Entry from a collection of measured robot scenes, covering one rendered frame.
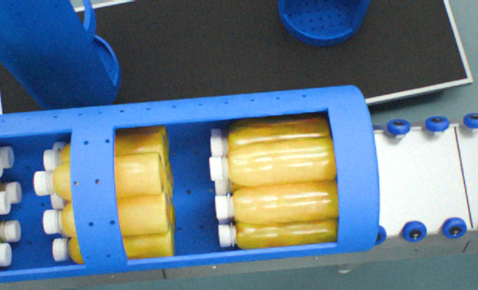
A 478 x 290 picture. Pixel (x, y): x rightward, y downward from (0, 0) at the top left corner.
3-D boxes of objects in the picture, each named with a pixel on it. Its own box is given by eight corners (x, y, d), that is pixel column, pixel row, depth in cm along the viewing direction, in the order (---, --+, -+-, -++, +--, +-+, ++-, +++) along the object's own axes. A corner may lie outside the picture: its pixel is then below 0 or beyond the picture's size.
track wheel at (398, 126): (413, 134, 136) (413, 125, 135) (390, 136, 136) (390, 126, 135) (407, 126, 140) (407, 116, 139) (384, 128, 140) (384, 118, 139)
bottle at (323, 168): (334, 133, 113) (218, 143, 113) (338, 177, 112) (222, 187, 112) (328, 140, 120) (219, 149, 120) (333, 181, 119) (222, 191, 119)
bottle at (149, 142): (165, 133, 126) (60, 142, 126) (160, 129, 119) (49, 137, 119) (167, 173, 125) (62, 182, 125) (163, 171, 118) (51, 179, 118)
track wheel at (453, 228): (469, 222, 130) (466, 214, 132) (445, 224, 130) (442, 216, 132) (466, 239, 133) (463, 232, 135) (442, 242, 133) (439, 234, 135)
